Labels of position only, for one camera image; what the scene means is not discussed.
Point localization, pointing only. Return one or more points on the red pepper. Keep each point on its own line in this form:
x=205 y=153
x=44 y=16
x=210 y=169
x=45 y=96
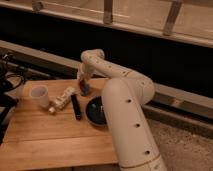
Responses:
x=85 y=89

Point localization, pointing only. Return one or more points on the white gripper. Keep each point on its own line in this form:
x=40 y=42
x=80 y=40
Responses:
x=84 y=73

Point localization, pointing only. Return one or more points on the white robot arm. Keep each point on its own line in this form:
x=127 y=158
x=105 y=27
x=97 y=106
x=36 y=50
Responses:
x=123 y=96

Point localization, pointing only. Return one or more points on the black rectangular bar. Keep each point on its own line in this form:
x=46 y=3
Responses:
x=76 y=107

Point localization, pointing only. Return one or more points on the white plastic cup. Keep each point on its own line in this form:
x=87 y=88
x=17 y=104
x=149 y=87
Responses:
x=39 y=95

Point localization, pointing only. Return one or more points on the white sponge block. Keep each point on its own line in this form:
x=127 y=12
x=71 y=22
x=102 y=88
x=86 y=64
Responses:
x=61 y=101

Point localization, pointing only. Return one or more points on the black round bowl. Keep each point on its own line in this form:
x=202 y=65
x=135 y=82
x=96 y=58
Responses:
x=95 y=113

